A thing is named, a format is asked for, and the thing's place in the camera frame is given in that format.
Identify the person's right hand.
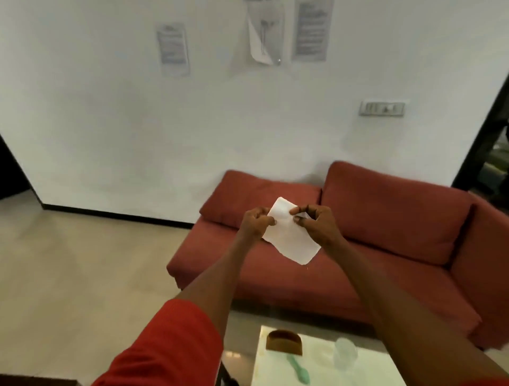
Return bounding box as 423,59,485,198
289,204,347,253

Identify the person's left hand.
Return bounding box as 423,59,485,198
237,206,276,249

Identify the single white napkin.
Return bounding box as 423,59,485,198
261,197,322,266

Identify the clear drinking glass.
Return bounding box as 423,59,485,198
333,337,358,371

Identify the person's left forearm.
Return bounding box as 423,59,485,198
174,236,255,339

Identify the person's right forearm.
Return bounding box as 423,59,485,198
326,238,509,386

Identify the small red sofa cushion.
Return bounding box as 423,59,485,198
198,170,322,231

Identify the red fabric sofa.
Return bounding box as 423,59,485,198
166,161,509,350

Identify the large red sofa cushion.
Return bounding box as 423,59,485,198
320,161,476,266

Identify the brown wooden napkin holder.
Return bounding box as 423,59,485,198
265,329,304,357

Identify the black skirting board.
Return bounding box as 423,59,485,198
41,203,195,230

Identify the teal plastic spoon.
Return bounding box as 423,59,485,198
286,354,311,385

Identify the white table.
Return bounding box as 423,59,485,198
250,325,406,386

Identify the black wooden door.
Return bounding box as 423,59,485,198
451,73,509,199

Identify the paper sheet with figure drawing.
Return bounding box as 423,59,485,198
246,0,286,66

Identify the short printed text paper sheet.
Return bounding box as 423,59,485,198
155,23,191,77

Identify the tall printed text paper sheet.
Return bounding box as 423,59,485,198
292,0,335,63

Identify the white wall switch plate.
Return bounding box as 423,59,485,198
358,100,406,118

